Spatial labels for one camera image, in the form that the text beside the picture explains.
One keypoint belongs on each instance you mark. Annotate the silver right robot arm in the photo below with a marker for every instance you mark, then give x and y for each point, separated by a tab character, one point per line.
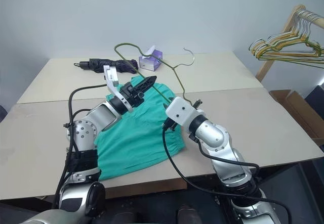
215	133

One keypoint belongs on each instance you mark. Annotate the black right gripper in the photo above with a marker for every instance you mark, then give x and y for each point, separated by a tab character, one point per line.
170	126

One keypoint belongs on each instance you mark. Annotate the wooden clothes rack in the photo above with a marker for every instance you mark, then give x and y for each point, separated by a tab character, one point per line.
272	59

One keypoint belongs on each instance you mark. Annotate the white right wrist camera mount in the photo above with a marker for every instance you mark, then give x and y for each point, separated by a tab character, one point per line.
181	110

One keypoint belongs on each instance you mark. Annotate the brown cardboard box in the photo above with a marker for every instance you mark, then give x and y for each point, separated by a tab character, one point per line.
298	112

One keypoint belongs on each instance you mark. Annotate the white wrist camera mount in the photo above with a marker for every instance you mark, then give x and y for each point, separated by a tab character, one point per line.
111	76
181	110

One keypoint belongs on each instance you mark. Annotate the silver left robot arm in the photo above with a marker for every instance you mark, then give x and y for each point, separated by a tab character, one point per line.
101	115

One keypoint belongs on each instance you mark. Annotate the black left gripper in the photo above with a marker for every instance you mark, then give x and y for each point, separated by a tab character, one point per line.
131	95

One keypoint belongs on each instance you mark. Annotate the black folded umbrella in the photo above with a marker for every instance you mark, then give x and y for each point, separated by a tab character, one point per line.
101	63

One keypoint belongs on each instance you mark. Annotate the green shorts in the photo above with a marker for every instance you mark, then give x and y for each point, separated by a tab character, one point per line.
136	138

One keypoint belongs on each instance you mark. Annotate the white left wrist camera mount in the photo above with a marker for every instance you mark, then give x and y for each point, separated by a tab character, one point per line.
111	76

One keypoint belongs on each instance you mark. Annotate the purple tissue box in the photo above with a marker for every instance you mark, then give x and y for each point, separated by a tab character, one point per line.
150	62

